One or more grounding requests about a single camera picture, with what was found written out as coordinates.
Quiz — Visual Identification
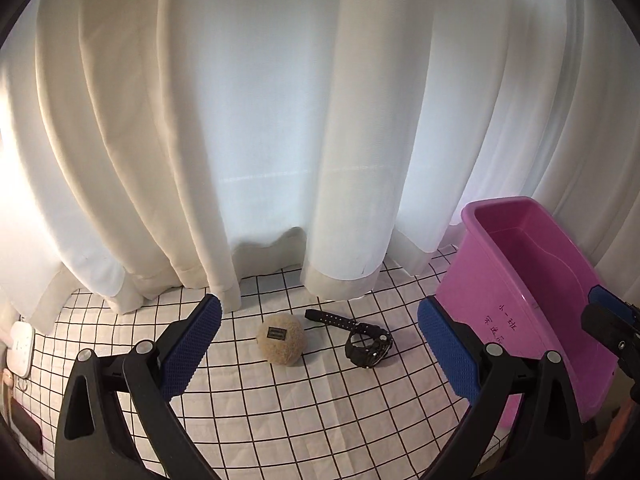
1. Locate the black wrist watch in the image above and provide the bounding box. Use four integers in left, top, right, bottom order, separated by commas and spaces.
305, 309, 394, 370

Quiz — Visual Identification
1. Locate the person's right hand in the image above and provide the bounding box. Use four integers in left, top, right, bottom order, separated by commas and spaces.
602, 399, 637, 467

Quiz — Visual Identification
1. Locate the beige fluffy hair clip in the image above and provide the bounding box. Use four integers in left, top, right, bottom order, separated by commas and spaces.
256, 314, 308, 367

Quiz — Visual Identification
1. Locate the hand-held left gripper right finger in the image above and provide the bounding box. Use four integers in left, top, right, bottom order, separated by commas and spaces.
417, 296, 586, 480

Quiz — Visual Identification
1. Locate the pink plastic basin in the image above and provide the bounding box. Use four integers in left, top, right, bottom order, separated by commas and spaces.
434, 196, 617, 428

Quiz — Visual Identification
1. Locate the white sheer curtain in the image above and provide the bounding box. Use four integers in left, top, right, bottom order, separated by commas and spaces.
0, 0, 640, 281

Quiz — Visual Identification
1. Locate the white black checkered cloth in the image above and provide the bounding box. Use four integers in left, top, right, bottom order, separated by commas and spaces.
10, 245, 521, 480

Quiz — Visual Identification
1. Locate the white power strip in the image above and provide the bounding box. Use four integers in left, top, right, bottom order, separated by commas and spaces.
7, 321, 35, 378

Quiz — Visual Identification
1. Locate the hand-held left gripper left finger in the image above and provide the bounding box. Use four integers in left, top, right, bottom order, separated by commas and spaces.
55, 294, 223, 480

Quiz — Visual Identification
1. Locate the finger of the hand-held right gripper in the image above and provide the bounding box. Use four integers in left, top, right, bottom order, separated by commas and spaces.
589, 284, 640, 332
581, 302, 640, 368

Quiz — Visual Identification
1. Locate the cream curtain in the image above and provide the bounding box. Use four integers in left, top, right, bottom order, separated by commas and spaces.
0, 0, 401, 316

